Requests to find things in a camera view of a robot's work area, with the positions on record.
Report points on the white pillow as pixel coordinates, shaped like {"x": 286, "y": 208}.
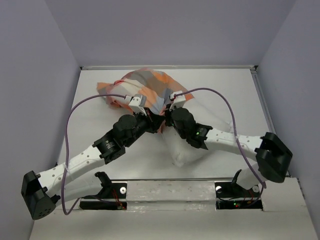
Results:
{"x": 184, "y": 151}

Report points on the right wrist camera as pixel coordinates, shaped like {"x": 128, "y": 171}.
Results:
{"x": 177, "y": 99}

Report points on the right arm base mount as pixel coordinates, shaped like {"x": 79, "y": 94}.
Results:
{"x": 231, "y": 196}

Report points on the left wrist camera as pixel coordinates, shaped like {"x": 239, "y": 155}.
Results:
{"x": 137, "y": 103}

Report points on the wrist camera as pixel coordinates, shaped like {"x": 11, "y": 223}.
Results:
{"x": 177, "y": 99}
{"x": 137, "y": 103}

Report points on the orange blue checked pillowcase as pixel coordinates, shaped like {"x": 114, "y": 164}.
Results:
{"x": 156, "y": 85}

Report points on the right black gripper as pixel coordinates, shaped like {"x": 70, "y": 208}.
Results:
{"x": 167, "y": 113}

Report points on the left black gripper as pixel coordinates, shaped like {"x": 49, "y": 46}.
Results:
{"x": 153, "y": 121}

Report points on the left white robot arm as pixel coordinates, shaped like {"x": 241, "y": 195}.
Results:
{"x": 43, "y": 191}

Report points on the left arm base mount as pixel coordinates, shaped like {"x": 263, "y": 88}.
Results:
{"x": 111, "y": 197}

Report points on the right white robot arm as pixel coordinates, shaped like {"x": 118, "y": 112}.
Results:
{"x": 272, "y": 157}

